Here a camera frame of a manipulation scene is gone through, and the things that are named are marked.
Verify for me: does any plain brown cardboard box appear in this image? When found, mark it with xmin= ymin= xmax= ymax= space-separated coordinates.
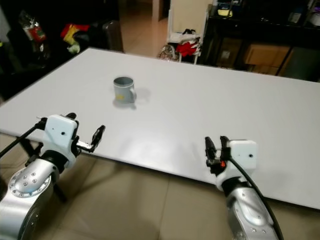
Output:
xmin=242 ymin=43 xmax=292 ymax=69

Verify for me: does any red and yellow bag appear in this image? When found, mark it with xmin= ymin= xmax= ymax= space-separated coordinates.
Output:
xmin=60 ymin=23 xmax=91 ymax=55

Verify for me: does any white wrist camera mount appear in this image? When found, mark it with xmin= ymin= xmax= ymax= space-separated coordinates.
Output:
xmin=216 ymin=140 xmax=258 ymax=191
xmin=42 ymin=114 xmax=81 ymax=156

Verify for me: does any clear plastic bag red label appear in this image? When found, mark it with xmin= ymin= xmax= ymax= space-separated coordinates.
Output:
xmin=17 ymin=10 xmax=48 ymax=51

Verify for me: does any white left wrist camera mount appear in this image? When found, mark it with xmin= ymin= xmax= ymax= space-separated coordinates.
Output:
xmin=42 ymin=114 xmax=81 ymax=156

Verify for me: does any red cloth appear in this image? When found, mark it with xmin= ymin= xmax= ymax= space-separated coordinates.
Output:
xmin=176 ymin=41 xmax=200 ymax=57

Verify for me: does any small yellow item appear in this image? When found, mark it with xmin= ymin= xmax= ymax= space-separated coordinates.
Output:
xmin=216 ymin=7 xmax=233 ymax=17

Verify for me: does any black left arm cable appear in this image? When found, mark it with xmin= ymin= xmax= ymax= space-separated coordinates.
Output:
xmin=0 ymin=117 xmax=48 ymax=158

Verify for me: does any white frame chair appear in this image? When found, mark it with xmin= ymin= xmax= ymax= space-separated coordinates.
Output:
xmin=166 ymin=0 xmax=213 ymax=64

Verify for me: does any black leg of white table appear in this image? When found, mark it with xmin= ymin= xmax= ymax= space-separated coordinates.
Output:
xmin=17 ymin=137 xmax=43 ymax=166

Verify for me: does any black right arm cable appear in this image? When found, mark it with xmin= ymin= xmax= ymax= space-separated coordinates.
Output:
xmin=227 ymin=156 xmax=286 ymax=240

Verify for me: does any dark brown chair back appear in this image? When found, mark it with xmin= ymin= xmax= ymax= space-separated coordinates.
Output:
xmin=102 ymin=20 xmax=124 ymax=53

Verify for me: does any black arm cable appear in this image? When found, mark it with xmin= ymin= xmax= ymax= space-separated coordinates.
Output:
xmin=0 ymin=117 xmax=48 ymax=158
xmin=227 ymin=156 xmax=286 ymax=240

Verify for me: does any black shelf unit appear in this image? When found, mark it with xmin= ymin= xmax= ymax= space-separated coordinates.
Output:
xmin=200 ymin=0 xmax=320 ymax=83

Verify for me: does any grey mug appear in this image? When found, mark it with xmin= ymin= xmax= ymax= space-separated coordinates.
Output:
xmin=113 ymin=76 xmax=137 ymax=105

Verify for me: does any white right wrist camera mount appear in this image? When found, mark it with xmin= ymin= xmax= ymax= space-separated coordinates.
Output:
xmin=216 ymin=140 xmax=258 ymax=191

